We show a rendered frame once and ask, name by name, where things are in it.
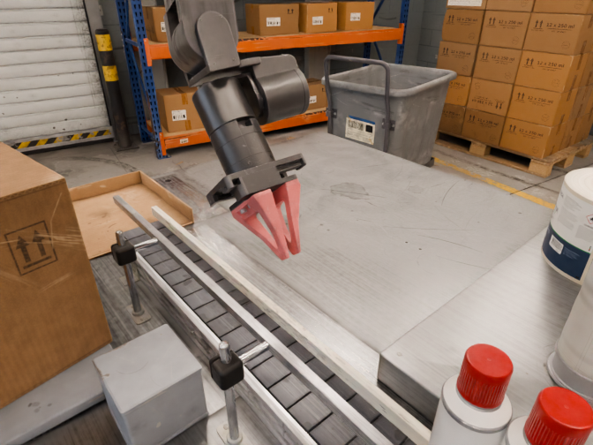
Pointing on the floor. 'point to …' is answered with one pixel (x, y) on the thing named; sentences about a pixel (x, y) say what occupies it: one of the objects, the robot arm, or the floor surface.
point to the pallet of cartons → (519, 79)
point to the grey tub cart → (387, 106)
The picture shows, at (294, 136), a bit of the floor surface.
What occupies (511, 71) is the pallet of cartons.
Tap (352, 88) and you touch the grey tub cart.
